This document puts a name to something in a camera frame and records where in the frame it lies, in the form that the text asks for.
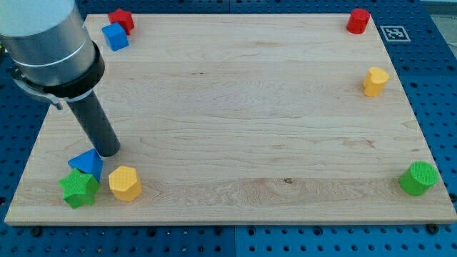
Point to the red cylinder block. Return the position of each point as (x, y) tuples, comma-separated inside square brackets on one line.
[(358, 21)]

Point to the yellow hexagon block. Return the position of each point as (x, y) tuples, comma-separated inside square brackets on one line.
[(125, 183)]

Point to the white fiducial marker tag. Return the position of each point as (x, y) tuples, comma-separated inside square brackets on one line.
[(395, 34)]

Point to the green star block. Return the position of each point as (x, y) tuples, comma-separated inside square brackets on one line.
[(79, 189)]

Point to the wooden board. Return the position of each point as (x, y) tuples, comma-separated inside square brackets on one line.
[(240, 120)]

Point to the red star block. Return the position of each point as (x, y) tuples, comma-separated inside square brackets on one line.
[(124, 18)]

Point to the blue triangle block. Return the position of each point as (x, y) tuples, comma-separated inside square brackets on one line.
[(88, 162)]

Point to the black flange ring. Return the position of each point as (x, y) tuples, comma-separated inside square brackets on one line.
[(82, 84)]

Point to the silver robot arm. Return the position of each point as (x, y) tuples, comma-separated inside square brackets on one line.
[(56, 62)]

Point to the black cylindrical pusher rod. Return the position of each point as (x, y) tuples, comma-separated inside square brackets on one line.
[(93, 120)]

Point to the blue cube block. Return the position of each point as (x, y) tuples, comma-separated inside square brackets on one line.
[(115, 36)]

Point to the green cylinder block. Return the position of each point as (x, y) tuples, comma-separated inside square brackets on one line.
[(418, 178)]

